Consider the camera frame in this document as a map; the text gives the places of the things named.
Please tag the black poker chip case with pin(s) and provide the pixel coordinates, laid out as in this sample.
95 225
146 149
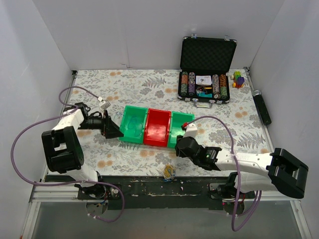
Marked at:
205 56

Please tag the black cylindrical flashlight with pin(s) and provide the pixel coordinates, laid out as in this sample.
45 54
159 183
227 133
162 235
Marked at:
261 107

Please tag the colourful toy block train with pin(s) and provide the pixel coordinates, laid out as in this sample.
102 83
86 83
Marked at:
238 80

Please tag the white card deck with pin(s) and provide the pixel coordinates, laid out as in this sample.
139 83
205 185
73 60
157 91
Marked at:
203 80

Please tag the green plastic bin right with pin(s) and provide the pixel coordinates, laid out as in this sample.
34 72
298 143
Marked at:
176 122

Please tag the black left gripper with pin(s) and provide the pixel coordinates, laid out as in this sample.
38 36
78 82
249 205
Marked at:
106 126

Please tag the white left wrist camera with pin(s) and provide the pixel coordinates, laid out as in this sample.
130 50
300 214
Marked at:
103 104

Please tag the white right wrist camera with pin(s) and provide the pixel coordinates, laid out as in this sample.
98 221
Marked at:
190 130

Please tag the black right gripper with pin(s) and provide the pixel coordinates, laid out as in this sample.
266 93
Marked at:
182 148

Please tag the green plastic bin left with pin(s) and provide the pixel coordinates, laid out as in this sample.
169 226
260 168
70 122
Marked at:
133 124

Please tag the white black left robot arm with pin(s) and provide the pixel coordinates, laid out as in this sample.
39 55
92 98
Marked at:
67 142

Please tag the red plastic bin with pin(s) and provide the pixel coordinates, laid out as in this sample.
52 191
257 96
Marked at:
157 128

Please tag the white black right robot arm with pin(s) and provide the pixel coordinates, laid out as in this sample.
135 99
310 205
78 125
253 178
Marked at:
276 171

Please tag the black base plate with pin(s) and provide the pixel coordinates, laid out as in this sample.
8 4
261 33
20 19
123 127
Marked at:
154 193

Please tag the green plastic bin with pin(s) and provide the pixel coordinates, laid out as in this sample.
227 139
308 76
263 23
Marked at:
133 124
176 122

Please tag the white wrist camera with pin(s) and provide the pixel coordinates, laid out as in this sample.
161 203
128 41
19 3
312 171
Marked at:
190 130
103 104

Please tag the teal plastic piece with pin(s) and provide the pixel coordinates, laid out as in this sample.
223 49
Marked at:
205 95

